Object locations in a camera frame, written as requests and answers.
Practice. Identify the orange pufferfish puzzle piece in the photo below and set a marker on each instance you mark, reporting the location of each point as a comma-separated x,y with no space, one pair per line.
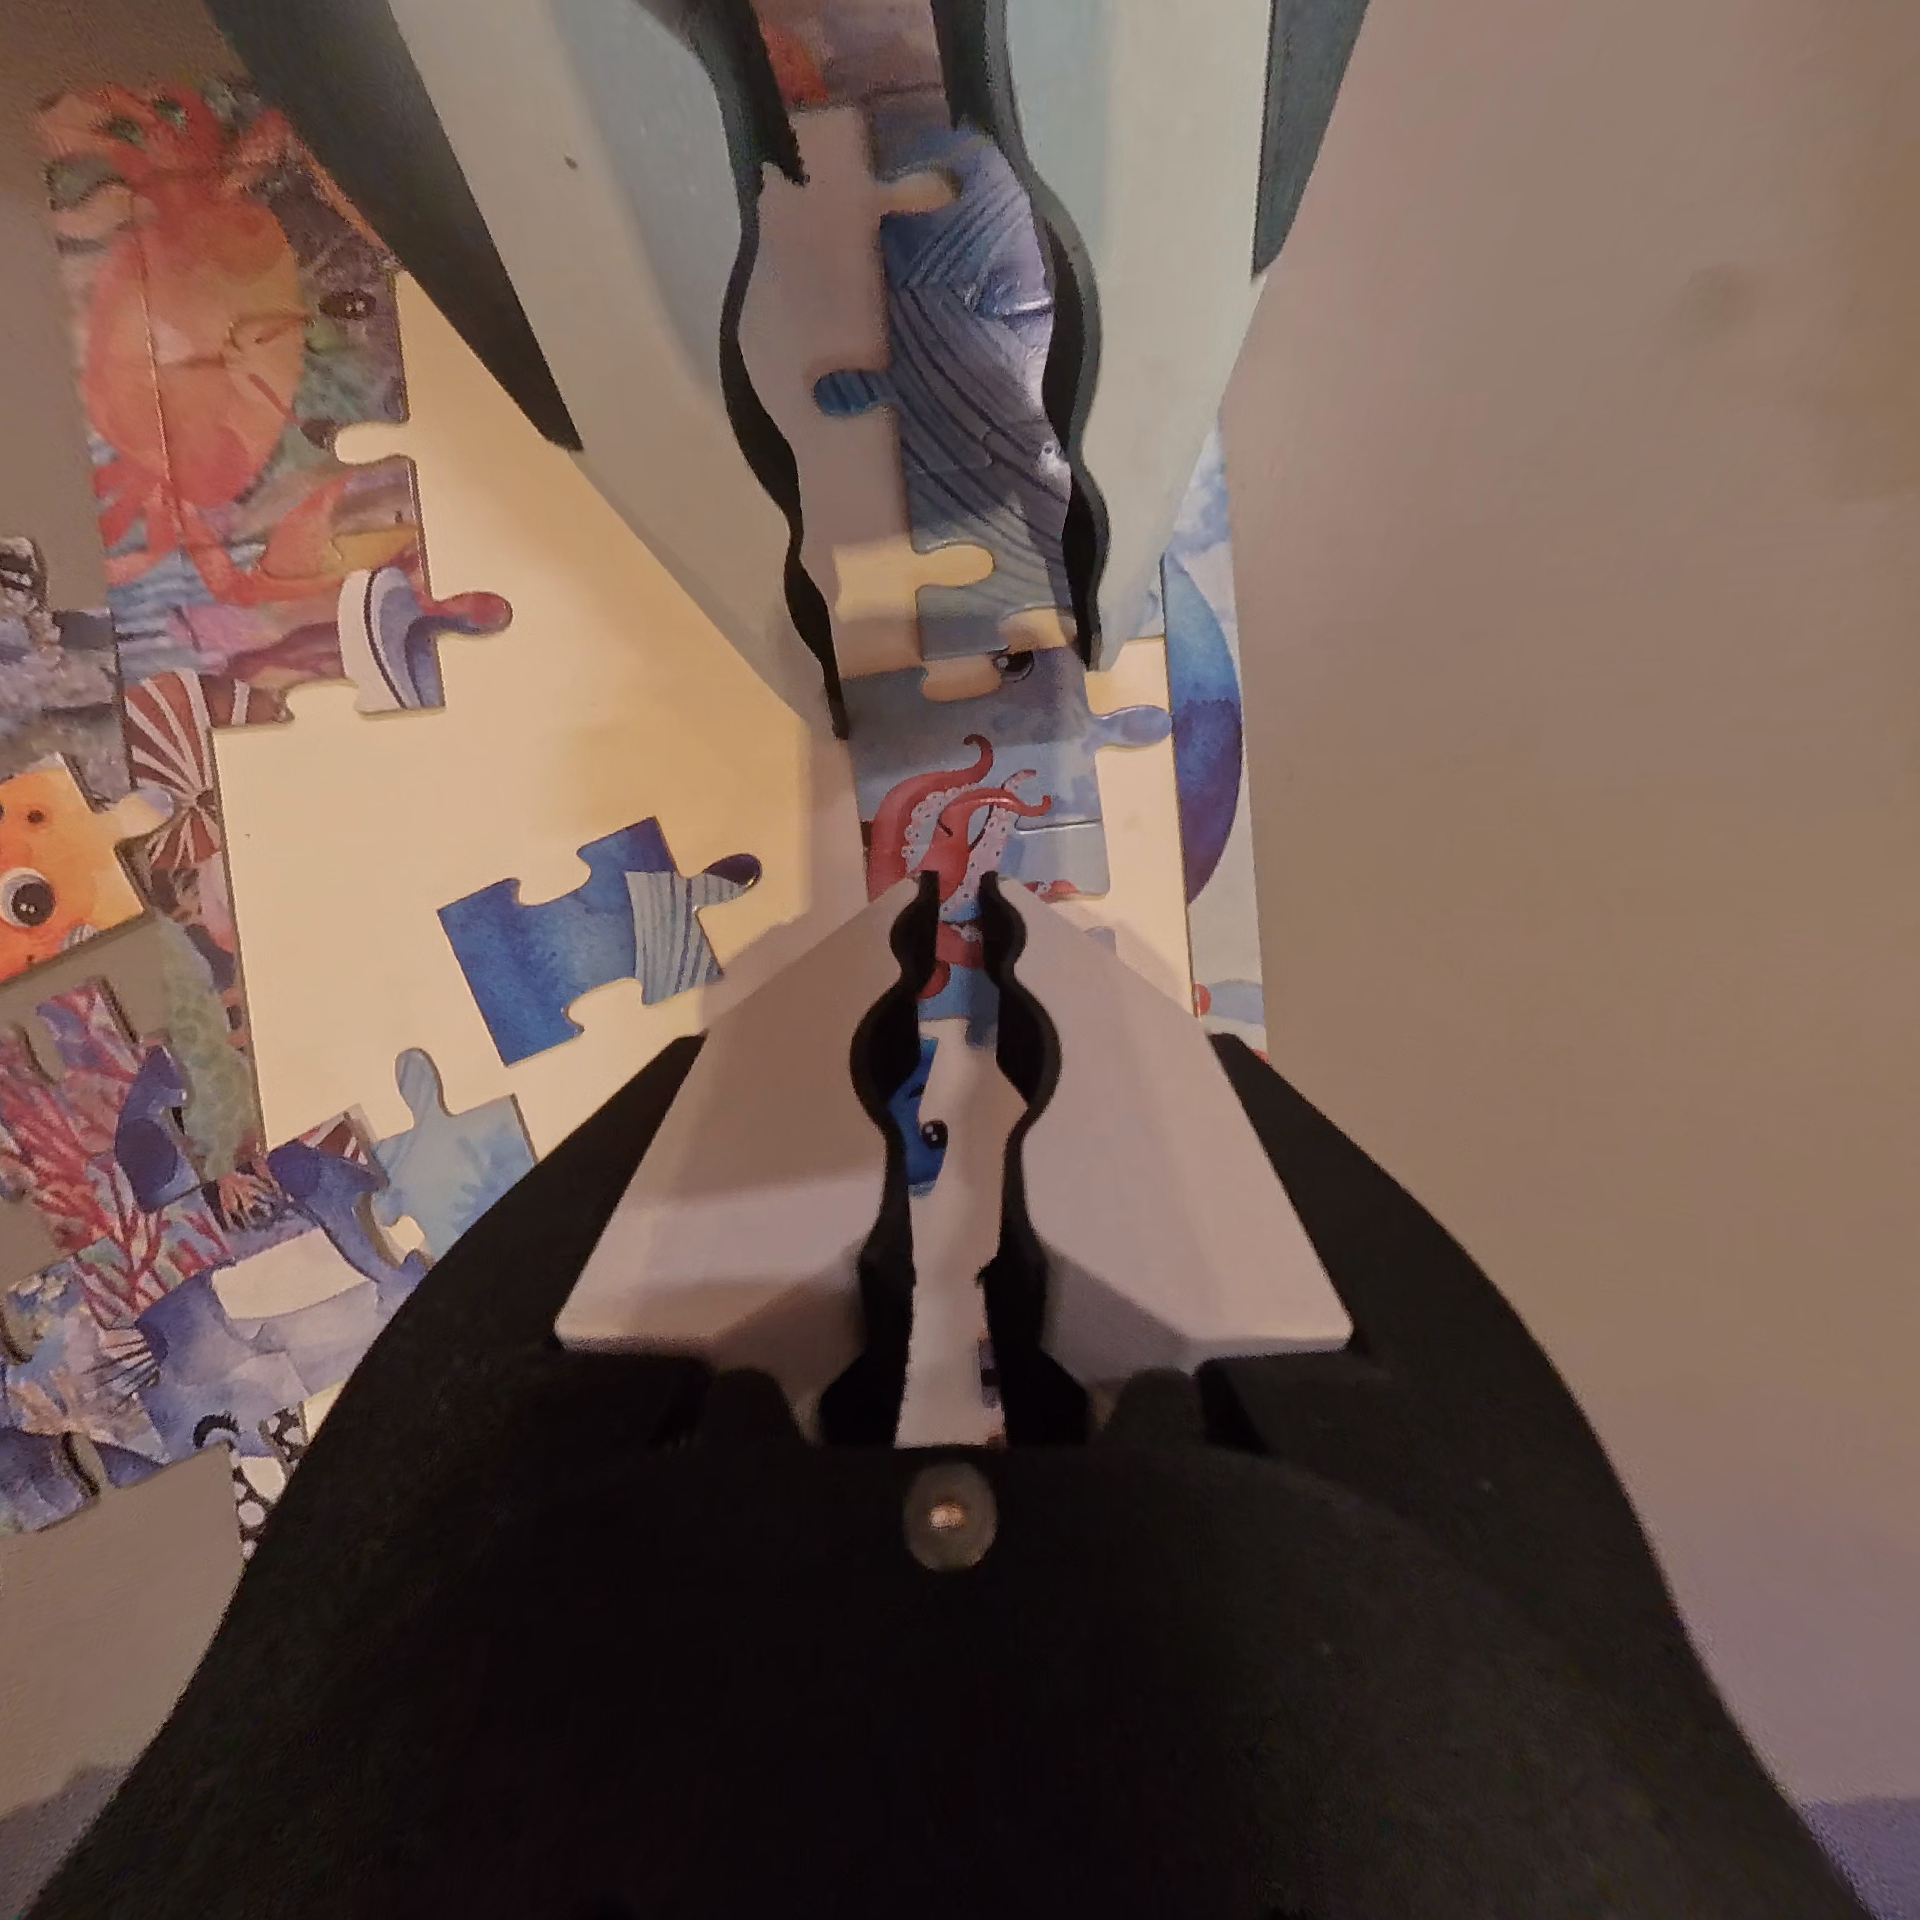
52,885

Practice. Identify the blue white-striped puzzle piece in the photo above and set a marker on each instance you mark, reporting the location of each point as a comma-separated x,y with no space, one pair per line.
571,931

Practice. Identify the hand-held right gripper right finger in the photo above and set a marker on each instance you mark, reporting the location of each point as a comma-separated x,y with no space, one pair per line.
1187,1201

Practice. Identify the joined coral reef puzzle pieces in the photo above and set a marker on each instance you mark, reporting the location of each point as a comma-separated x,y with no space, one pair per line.
138,1244

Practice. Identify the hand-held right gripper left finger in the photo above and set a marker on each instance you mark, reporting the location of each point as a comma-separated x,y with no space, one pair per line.
719,1201

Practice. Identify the black white spotted puzzle piece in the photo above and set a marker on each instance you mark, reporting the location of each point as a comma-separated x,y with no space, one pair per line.
52,645

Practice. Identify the joined orange crab puzzle pieces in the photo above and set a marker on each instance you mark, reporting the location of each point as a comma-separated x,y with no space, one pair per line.
224,332

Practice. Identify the red octopus puzzle piece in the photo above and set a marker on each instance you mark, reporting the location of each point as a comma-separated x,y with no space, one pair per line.
930,814

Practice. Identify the dark blue whale face piece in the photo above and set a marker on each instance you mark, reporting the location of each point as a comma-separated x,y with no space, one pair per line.
917,1118

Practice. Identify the red coral white wave piece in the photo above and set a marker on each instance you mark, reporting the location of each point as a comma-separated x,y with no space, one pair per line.
389,630

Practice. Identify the light blue splash puzzle piece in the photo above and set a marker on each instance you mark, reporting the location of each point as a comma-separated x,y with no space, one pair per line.
465,1147

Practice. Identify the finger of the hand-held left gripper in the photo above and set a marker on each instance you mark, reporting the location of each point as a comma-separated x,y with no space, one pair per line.
601,225
1155,225

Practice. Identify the joined blue whale puzzle pieces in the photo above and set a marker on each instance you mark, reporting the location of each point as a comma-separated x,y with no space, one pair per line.
975,375

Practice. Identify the ocean jigsaw puzzle frame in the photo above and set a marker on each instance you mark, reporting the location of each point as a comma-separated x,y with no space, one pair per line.
525,673

